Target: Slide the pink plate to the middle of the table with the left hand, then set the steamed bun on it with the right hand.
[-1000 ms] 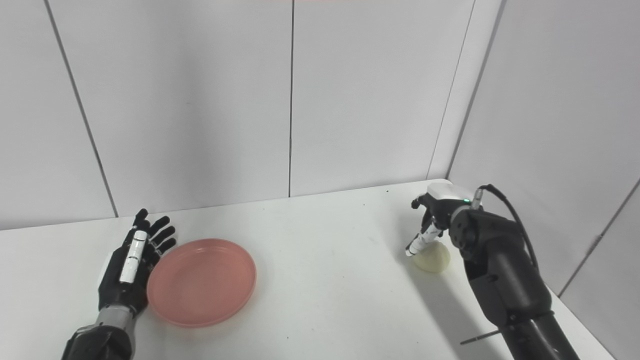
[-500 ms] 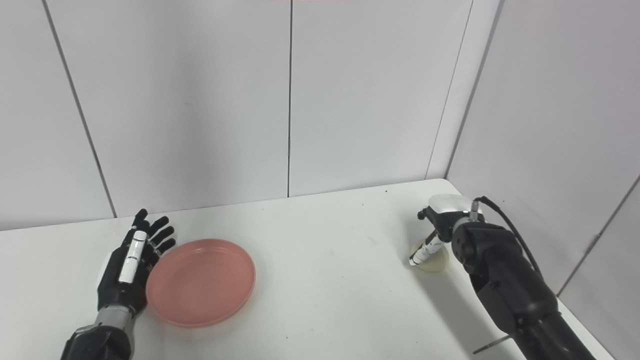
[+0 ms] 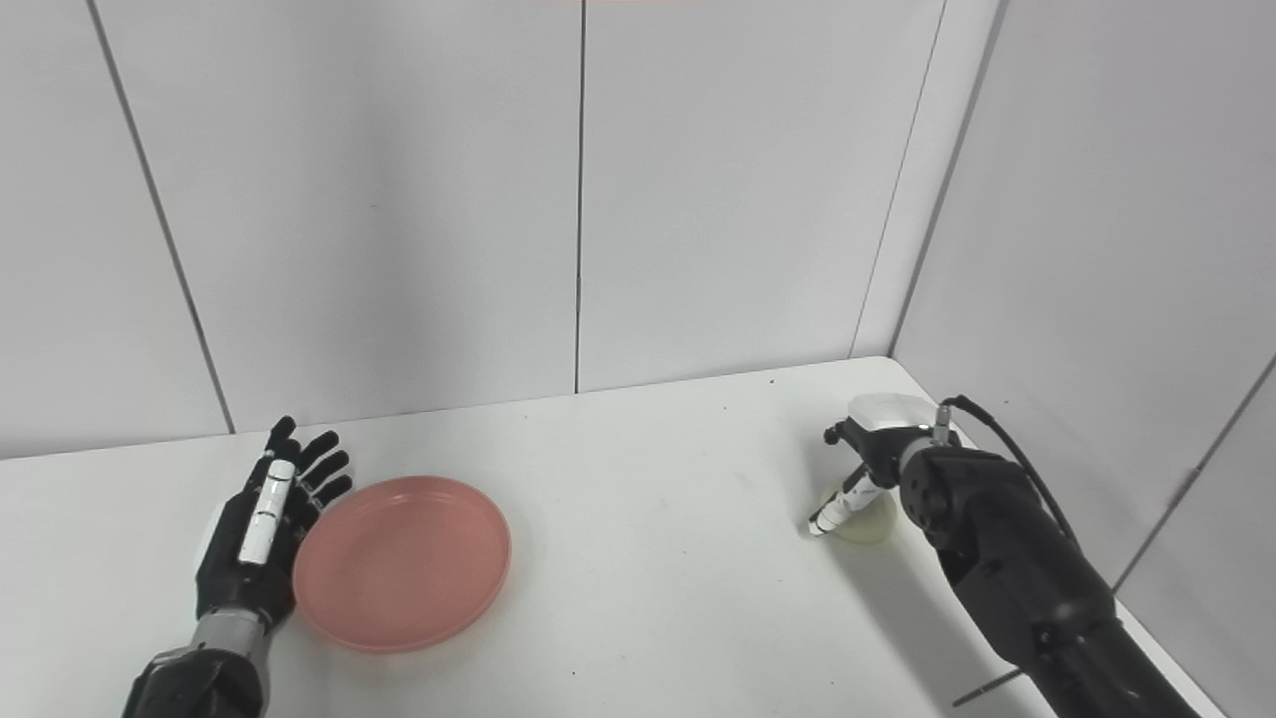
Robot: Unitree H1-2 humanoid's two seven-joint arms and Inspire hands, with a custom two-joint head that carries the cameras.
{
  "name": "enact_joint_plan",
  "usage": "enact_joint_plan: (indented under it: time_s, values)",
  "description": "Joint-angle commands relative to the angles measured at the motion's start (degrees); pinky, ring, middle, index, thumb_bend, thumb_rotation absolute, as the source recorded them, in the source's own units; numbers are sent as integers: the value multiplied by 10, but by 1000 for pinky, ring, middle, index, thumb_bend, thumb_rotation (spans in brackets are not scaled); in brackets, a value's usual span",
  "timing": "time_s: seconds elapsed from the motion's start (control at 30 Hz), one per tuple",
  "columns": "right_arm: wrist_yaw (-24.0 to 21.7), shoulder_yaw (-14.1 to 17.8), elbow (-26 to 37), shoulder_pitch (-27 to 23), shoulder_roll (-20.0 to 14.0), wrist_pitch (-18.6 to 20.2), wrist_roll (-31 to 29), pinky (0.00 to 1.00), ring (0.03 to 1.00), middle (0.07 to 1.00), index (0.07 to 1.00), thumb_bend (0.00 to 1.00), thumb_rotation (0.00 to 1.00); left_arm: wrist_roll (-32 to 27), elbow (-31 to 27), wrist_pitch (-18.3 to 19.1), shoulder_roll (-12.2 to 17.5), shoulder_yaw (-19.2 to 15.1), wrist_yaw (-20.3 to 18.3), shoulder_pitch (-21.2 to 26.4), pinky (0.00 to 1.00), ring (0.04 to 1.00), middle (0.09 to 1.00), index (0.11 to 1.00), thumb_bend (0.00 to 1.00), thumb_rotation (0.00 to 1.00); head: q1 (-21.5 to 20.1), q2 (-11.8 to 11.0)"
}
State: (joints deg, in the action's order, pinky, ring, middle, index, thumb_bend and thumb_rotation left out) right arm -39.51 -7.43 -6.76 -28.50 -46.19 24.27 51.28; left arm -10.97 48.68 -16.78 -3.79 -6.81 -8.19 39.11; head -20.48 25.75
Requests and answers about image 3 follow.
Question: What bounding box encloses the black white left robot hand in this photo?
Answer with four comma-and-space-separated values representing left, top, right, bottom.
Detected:
194, 416, 353, 629

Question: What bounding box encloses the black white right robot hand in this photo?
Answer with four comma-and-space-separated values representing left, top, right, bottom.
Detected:
807, 393, 963, 538

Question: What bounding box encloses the cream steamed bun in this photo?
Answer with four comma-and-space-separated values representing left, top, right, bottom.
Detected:
819, 486, 896, 545

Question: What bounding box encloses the pink round plate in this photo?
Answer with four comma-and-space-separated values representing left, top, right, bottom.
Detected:
292, 476, 512, 654

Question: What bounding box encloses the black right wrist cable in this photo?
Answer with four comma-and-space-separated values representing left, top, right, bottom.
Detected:
935, 395, 1083, 549

